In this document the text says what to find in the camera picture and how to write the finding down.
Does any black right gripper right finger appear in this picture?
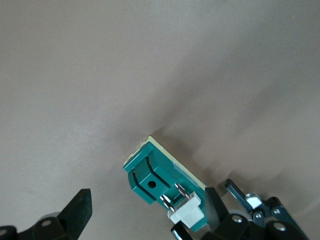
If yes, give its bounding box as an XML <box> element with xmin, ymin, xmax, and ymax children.
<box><xmin>199</xmin><ymin>186</ymin><xmax>308</xmax><ymax>240</ymax></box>

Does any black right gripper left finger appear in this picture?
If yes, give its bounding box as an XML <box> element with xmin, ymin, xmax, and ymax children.
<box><xmin>0</xmin><ymin>188</ymin><xmax>93</xmax><ymax>240</ymax></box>

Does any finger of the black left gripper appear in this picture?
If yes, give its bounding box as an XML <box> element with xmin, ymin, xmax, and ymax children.
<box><xmin>170</xmin><ymin>221</ymin><xmax>196</xmax><ymax>240</ymax></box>
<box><xmin>224</xmin><ymin>178</ymin><xmax>291</xmax><ymax>226</ymax></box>

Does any green load switch white handle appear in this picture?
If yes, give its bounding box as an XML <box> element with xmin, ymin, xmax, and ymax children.
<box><xmin>122</xmin><ymin>135</ymin><xmax>210</xmax><ymax>232</ymax></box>

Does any brown table mat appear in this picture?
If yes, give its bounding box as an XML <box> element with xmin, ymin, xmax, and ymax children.
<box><xmin>0</xmin><ymin>0</ymin><xmax>320</xmax><ymax>240</ymax></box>

